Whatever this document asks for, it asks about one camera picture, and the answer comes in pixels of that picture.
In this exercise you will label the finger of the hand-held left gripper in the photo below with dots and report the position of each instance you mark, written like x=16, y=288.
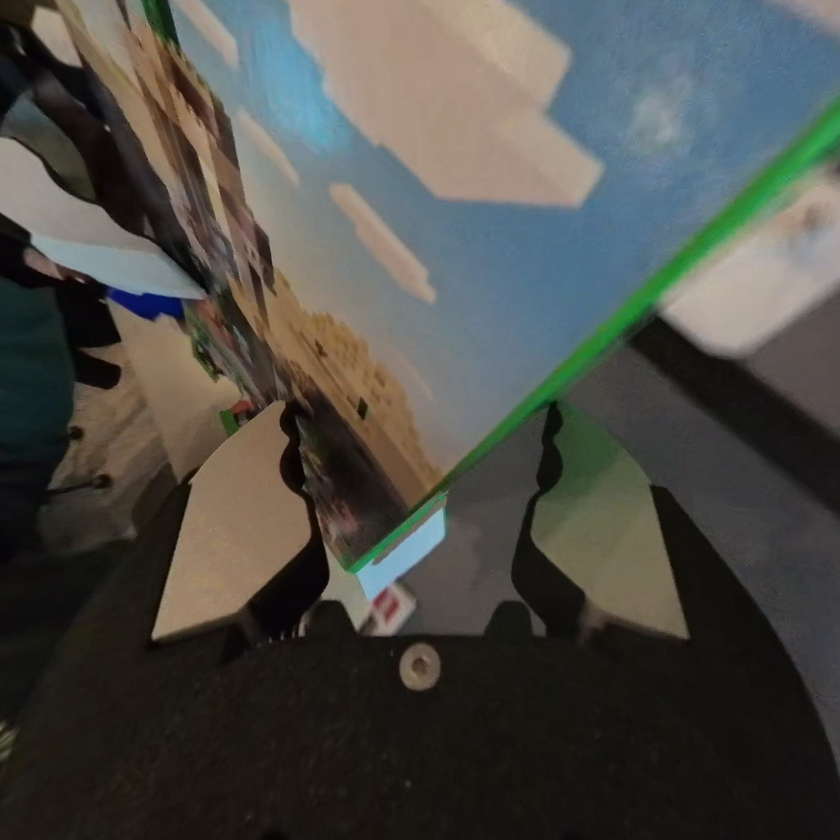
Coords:
x=79, y=230

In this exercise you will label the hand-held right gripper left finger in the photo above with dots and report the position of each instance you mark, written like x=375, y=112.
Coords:
x=230, y=538

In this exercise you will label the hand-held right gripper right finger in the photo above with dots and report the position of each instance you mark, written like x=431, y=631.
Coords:
x=604, y=538

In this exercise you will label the person's left forearm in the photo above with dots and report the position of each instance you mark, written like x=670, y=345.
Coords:
x=26, y=420

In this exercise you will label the green toy brick box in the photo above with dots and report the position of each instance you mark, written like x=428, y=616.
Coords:
x=525, y=263

